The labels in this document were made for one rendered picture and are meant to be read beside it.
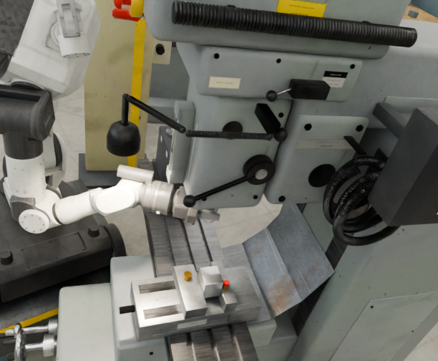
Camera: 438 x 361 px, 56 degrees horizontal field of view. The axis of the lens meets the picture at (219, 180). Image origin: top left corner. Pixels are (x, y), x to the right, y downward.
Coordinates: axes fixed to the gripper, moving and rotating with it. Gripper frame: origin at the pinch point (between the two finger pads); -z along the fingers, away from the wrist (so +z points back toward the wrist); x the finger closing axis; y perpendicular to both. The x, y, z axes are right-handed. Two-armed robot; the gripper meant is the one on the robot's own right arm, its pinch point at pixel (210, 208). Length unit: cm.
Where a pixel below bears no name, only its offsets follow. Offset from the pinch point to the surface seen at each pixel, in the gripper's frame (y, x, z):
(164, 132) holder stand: 10, 49, 23
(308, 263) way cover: 18.1, 4.9, -34.3
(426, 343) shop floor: 122, 63, -144
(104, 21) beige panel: 11, 153, 81
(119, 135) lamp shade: -27.0, -14.3, 22.2
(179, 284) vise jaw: 17.5, -13.7, 3.5
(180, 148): -21.3, -5.9, 10.0
